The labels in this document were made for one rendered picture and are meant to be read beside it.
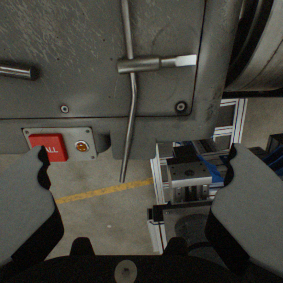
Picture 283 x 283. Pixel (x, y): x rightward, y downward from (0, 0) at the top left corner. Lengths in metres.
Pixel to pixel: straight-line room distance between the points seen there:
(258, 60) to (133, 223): 2.59
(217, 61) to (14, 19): 0.30
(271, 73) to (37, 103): 0.43
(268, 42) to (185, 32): 0.14
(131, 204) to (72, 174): 0.88
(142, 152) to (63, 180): 2.03
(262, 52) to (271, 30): 0.03
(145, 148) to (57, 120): 0.17
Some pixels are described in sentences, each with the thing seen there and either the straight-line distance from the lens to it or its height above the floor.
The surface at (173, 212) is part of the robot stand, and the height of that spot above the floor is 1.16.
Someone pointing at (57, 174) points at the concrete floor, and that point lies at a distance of 2.29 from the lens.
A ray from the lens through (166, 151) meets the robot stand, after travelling 1.59.
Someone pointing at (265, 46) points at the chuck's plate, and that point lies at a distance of 0.37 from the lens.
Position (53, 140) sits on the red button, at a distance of 0.35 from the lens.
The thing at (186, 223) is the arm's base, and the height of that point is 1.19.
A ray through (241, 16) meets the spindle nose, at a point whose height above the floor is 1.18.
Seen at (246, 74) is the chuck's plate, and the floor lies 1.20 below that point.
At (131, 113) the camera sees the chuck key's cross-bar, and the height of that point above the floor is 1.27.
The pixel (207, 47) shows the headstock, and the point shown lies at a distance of 0.29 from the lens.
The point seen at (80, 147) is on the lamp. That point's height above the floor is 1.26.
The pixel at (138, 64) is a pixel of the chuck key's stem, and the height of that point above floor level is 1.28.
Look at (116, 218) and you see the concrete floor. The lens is 2.68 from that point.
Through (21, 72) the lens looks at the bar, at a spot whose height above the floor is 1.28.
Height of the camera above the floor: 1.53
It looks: 61 degrees down
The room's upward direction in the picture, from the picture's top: 179 degrees counter-clockwise
